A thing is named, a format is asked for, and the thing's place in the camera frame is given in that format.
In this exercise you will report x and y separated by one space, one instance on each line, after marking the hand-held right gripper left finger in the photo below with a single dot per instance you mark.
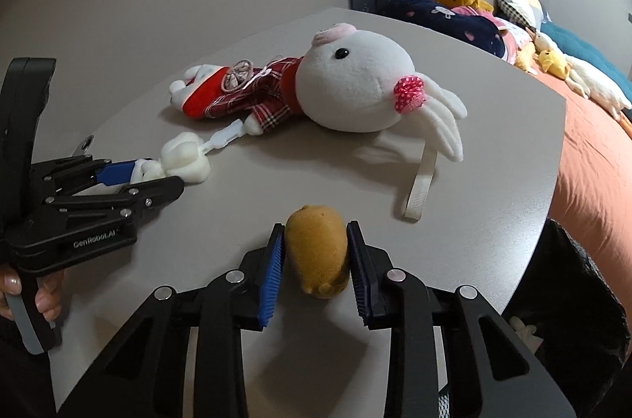
271 279

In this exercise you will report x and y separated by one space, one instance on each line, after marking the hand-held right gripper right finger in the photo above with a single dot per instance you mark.
363 279

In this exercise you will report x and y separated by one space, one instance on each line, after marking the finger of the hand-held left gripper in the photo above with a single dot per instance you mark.
116 173
153 193

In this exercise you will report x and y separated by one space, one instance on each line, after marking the brown plush toy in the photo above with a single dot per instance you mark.
316 250

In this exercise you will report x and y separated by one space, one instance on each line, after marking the white rabbit plush toy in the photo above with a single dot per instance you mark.
355 82

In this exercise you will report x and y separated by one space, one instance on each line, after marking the trash bin with black bag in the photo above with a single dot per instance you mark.
582 289

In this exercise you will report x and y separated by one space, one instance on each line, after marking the person's left hand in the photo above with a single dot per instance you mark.
49 299

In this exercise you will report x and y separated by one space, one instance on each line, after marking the bed with orange sheet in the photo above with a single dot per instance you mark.
592 181

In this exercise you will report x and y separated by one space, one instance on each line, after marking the navy printed blanket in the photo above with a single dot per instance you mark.
444 23

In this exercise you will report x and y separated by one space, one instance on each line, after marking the yellow dotted pillow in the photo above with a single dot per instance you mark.
524 57

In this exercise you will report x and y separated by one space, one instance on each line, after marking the pink cartoon blanket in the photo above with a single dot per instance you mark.
511 37

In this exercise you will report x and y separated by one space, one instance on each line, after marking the yellow duck plush toy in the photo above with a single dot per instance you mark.
553 61

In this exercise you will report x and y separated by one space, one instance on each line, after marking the white goose plush toy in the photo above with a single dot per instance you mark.
592 82

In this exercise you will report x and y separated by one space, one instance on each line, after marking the checkered patchwork pillow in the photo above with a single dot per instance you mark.
518 3

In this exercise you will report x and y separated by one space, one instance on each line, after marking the teal cushion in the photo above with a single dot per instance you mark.
582 45

